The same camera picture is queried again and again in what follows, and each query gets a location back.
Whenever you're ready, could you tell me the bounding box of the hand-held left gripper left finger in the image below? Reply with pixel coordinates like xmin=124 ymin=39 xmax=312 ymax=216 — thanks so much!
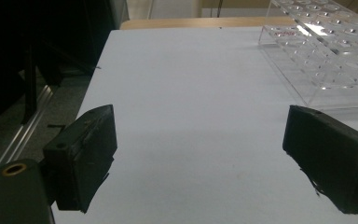
xmin=42 ymin=104 xmax=118 ymax=215

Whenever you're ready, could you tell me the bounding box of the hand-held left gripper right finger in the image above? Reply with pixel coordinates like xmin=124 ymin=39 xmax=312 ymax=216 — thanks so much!
xmin=282 ymin=105 xmax=358 ymax=216

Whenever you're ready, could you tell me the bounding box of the clear acrylic tube rack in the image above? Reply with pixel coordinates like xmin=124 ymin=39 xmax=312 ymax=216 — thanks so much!
xmin=257 ymin=0 xmax=358 ymax=110

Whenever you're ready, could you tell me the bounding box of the black stand leg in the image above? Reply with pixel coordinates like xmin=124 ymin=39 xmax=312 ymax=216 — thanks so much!
xmin=21 ymin=40 xmax=39 ymax=125

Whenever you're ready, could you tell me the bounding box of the white table board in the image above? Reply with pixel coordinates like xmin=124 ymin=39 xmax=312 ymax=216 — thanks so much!
xmin=50 ymin=26 xmax=358 ymax=224

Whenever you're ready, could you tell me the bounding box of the wooden table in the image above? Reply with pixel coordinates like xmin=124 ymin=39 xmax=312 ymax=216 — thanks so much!
xmin=119 ymin=12 xmax=358 ymax=31

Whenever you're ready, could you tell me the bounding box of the metal floor rail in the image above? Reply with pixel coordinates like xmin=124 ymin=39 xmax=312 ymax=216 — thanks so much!
xmin=0 ymin=83 xmax=58 ymax=195

